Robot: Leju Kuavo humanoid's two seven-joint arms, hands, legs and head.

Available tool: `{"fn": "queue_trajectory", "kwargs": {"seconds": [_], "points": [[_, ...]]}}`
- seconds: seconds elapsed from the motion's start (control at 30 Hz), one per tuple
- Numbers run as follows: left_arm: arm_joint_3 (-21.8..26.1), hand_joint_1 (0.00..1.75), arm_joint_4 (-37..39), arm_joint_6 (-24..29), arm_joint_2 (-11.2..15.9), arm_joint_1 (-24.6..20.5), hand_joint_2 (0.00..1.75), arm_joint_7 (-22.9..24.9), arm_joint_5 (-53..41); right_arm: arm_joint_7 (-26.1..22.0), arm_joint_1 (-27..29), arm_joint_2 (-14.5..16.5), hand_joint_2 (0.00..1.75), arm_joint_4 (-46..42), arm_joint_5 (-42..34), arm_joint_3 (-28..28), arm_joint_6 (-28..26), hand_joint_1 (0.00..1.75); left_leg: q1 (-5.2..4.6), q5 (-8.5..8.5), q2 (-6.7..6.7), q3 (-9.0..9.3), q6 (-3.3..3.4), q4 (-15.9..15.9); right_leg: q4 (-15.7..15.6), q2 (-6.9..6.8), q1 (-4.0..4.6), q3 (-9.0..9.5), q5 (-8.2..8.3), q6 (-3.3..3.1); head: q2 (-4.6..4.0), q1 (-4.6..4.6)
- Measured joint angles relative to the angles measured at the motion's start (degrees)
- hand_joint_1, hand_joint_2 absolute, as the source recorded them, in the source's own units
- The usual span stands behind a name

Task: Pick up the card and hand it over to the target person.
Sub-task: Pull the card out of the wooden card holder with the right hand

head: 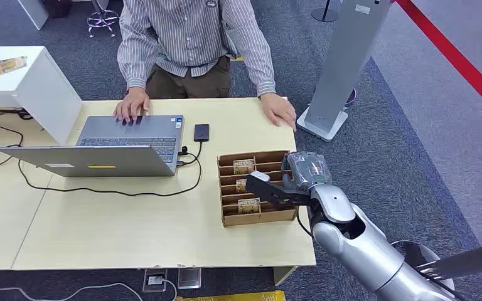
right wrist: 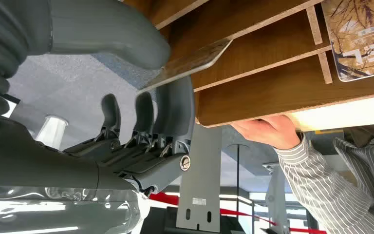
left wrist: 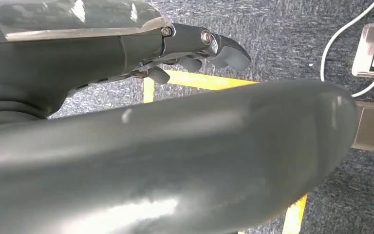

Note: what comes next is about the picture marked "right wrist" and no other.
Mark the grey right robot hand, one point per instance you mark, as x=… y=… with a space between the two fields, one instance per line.
x=45 y=161

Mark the brown wooden card rack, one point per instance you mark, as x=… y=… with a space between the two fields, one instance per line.
x=258 y=97

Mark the tree print card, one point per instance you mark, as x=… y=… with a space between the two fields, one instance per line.
x=358 y=35

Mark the white table leg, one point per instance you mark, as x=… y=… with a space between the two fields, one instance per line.
x=52 y=132

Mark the red barrier ribbon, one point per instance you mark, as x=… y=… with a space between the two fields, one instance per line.
x=164 y=198

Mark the ribbed grey right arm sleeve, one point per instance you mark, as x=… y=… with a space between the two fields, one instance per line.
x=0 y=42

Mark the thin black pole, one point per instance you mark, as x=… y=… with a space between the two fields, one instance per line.
x=237 y=174

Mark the white metal stand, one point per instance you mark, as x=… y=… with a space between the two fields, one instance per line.
x=275 y=200

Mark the grey metal bracket plate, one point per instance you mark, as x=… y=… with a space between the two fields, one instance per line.
x=200 y=168

